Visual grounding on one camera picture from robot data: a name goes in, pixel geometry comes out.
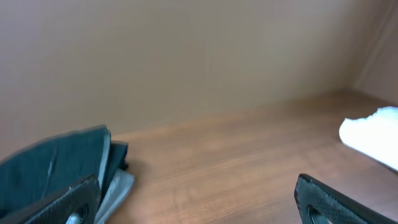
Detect folded grey shorts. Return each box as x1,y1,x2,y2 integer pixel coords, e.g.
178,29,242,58
94,169,135,224

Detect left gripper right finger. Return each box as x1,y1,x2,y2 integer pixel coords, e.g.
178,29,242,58
294,174,397,224

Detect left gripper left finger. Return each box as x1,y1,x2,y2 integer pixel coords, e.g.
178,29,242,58
1,175,101,224

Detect white t-shirt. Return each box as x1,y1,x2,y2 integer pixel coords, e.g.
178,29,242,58
339,106,397,170

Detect black shorts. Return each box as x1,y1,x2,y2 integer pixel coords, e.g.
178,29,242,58
1,126,128,217

